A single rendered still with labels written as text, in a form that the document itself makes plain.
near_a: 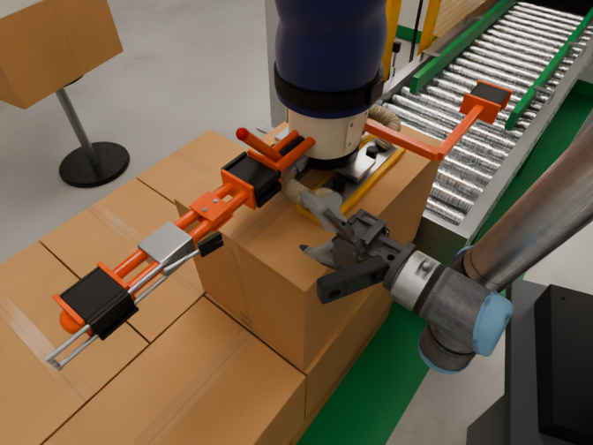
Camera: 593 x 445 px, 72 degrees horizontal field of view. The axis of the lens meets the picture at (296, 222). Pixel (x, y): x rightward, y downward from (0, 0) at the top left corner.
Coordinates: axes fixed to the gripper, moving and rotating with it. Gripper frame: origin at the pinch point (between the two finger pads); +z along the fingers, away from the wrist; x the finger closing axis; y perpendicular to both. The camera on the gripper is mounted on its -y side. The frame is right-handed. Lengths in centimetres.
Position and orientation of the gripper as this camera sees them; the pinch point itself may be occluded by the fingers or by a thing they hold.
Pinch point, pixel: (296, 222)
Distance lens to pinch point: 73.8
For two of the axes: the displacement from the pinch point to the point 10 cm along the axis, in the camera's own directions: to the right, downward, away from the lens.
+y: 6.2, -5.9, 5.2
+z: -7.8, -4.7, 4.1
